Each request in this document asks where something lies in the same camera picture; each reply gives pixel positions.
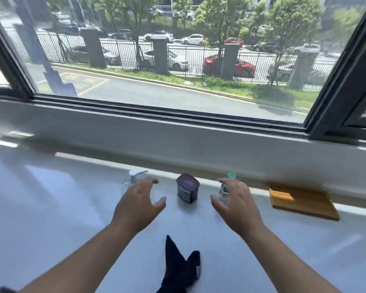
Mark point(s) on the person's left hand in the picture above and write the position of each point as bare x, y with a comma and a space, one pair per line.
137, 207

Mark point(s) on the person's right hand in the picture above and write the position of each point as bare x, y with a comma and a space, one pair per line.
241, 210

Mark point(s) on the clear soap pump dispenser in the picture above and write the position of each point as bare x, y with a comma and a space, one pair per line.
136, 174

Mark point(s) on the white green-capped bottle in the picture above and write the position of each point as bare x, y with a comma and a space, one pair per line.
231, 175

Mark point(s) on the dark lidded jar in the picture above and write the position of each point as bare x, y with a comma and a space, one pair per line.
187, 189

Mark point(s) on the wooden tray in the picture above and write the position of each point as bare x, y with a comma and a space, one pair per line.
308, 202

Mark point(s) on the black cloth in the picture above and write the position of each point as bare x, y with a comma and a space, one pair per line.
178, 268

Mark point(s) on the person's right forearm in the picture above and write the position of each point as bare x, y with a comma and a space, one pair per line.
286, 265

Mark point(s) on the person's left forearm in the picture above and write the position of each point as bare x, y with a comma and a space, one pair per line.
85, 262

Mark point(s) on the red car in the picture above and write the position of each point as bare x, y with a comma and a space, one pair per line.
247, 68

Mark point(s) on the silver car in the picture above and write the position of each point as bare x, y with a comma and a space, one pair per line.
277, 71

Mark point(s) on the grey stone fence pillar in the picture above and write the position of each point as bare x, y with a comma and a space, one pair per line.
93, 48
160, 56
303, 70
230, 62

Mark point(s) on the black open window sash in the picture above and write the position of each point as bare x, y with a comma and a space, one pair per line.
361, 120

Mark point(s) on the white car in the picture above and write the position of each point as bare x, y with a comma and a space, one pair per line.
193, 39
158, 36
178, 62

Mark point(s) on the grey car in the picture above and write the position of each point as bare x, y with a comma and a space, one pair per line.
111, 57

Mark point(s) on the black metal fence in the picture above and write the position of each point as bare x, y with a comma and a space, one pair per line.
125, 54

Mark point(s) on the round green tree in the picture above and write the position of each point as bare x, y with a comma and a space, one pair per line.
292, 24
222, 15

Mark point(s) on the large green tree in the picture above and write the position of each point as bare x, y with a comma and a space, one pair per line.
131, 9

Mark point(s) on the small green tree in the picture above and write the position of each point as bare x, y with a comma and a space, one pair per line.
183, 9

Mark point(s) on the black window frame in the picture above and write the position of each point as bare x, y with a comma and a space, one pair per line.
338, 88

